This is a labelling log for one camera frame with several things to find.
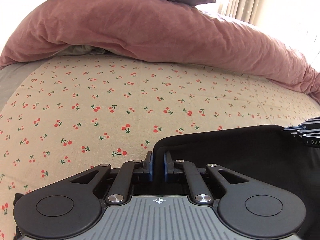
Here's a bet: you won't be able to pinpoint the black pants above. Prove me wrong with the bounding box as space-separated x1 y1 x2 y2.
152 125 320 214

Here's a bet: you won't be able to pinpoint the cherry print bed sheet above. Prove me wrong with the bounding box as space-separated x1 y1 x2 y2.
1 55 319 239

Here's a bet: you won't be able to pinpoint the pink duvet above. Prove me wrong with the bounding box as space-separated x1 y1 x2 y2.
1 0 319 100

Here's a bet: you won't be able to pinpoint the beige curtain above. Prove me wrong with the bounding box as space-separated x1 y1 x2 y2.
218 0 262 24

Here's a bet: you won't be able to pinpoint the grey mattress cover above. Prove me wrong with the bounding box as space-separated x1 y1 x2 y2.
0 45 106 109

